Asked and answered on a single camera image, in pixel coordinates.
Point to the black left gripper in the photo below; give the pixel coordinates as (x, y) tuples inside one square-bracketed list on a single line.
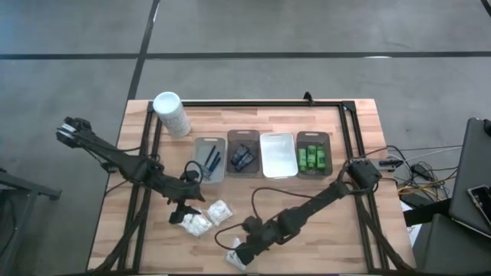
[(184, 190)]

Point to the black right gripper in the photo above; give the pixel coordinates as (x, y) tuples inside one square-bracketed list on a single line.
[(262, 234)]

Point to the clear bag of cotton balls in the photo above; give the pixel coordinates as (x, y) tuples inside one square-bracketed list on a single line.
[(187, 223), (201, 226), (219, 212)]

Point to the white printed vanity kit bag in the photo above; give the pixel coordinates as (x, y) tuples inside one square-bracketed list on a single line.
[(234, 260)]

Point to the blue disposable razor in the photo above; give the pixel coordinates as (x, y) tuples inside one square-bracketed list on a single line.
[(210, 174), (215, 161), (210, 155)]

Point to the small green bottle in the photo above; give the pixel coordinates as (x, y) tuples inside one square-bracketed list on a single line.
[(321, 158), (302, 160), (311, 157)]

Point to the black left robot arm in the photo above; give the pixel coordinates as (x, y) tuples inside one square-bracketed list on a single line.
[(115, 155)]

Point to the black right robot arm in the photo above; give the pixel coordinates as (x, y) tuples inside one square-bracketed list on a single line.
[(318, 199)]

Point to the grey translucent plastic bin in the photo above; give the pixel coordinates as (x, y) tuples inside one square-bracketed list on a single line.
[(199, 161)]

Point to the brown translucent plastic bin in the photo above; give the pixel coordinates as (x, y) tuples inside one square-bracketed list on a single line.
[(244, 138), (314, 138)]

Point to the white cylindrical canister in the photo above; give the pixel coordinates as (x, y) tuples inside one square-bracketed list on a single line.
[(172, 113)]

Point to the white plastic bin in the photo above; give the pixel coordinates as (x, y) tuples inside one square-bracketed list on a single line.
[(278, 155)]

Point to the grey metal stand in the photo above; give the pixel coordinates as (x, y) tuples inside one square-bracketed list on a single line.
[(23, 188)]

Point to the white paper sheet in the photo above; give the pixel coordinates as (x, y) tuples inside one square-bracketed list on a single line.
[(411, 230)]

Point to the black clamp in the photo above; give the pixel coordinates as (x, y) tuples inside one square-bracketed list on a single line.
[(308, 98)]

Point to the black power brick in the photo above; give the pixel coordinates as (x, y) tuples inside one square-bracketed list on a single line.
[(391, 163)]

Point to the black power adapter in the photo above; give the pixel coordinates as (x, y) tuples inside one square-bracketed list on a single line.
[(421, 171)]

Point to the grey laptop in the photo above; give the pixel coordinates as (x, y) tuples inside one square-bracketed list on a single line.
[(468, 165)]

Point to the black smartphone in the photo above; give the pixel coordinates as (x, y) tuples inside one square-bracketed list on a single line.
[(481, 203)]

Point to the black aluminium table frame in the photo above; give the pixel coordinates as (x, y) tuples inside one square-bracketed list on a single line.
[(249, 103)]

